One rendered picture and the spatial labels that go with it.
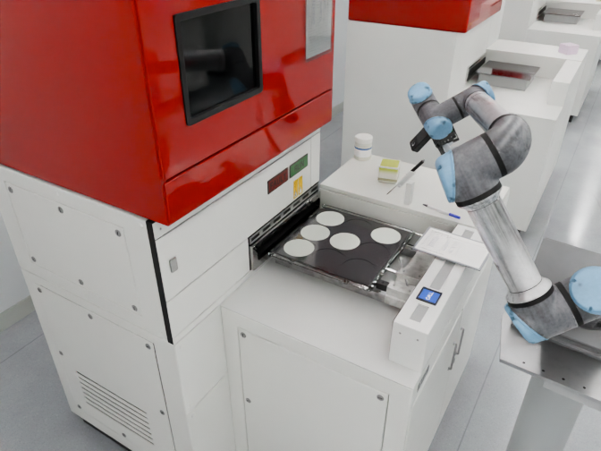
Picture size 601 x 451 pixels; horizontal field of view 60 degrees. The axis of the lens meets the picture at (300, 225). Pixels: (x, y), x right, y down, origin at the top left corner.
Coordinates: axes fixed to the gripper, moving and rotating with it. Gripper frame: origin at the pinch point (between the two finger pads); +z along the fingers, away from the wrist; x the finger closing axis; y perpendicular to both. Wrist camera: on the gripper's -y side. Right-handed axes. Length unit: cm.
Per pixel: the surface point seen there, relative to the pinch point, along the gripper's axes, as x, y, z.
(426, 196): -12.0, -11.2, 2.0
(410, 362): -77, -27, -22
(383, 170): 1.5, -21.8, -5.3
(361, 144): 20.9, -27.5, -3.0
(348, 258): -37, -38, -19
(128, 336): -52, -102, -48
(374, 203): -11.9, -28.2, -6.5
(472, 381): -51, -31, 94
